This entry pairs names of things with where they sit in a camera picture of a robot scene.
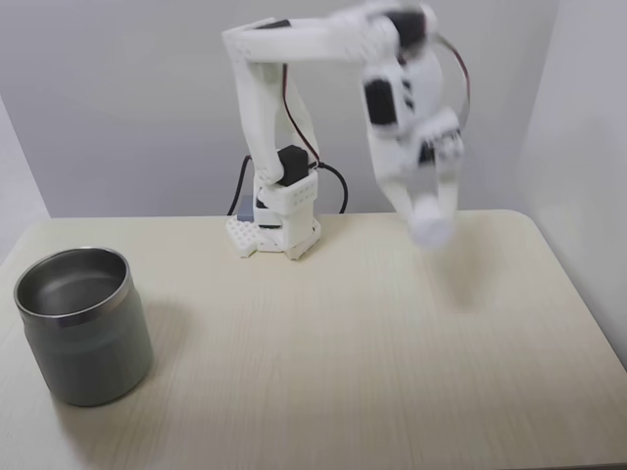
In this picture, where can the white gauze dressing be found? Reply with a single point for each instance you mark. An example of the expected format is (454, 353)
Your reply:
(431, 227)

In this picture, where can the stainless steel cup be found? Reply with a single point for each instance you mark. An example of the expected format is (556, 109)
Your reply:
(93, 352)

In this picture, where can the grey clamp block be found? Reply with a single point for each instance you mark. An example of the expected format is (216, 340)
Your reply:
(246, 209)

